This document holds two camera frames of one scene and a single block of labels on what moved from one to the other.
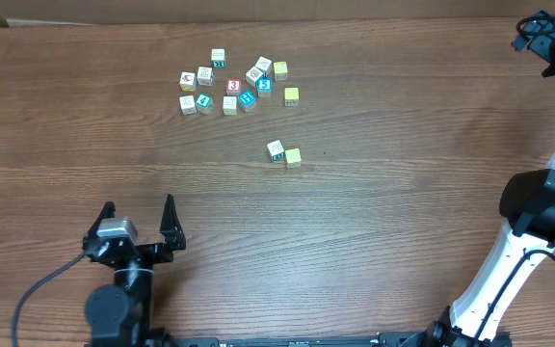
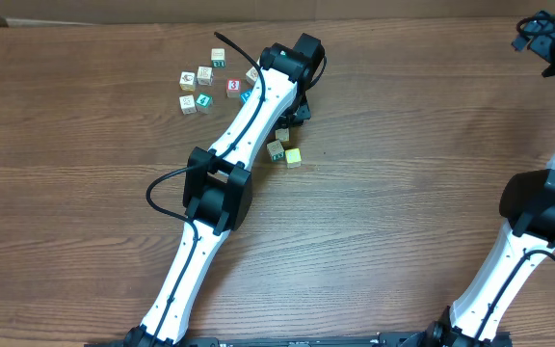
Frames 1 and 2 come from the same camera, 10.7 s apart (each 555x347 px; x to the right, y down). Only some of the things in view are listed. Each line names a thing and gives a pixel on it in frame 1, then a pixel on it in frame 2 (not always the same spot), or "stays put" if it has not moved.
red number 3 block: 233,87 stays put
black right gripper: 554,55 stays put
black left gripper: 142,250 → 300,113
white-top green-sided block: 294,158 stays put
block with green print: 276,149 stays put
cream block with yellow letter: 229,105 → 283,134
